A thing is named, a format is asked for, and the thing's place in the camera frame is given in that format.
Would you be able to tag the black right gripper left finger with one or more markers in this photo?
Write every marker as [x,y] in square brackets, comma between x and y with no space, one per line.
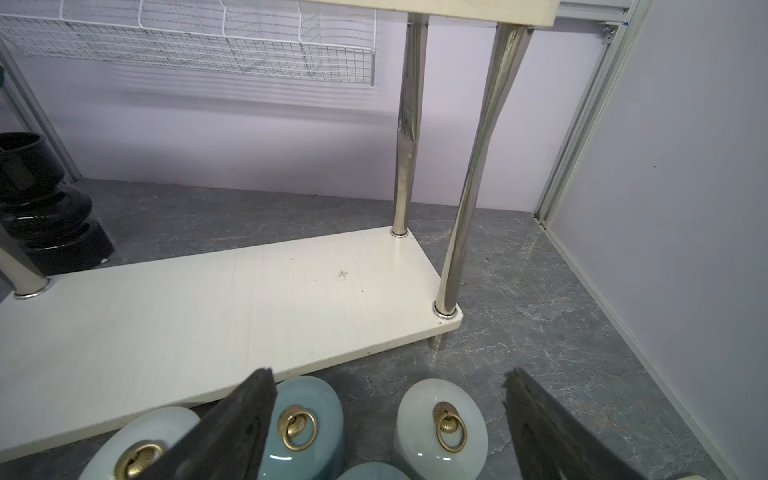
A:
[229,441]

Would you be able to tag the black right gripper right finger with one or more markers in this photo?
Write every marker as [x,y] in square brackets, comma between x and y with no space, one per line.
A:
[549,443]

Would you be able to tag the large blue-grey tea canister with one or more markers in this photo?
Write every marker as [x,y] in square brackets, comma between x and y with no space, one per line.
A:
[306,433]

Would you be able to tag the white tea canister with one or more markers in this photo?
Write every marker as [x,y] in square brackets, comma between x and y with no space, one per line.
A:
[439,433]
[140,443]

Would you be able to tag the small blue tea canister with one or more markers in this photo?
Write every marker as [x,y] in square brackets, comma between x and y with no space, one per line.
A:
[373,471]

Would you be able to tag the white two-tier shelf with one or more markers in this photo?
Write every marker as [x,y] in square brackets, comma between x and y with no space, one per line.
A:
[85,353]

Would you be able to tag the glossy black vase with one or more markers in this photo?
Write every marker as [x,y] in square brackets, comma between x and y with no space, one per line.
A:
[51,222]

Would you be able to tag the long white wire basket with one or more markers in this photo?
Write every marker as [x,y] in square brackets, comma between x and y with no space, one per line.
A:
[280,39]

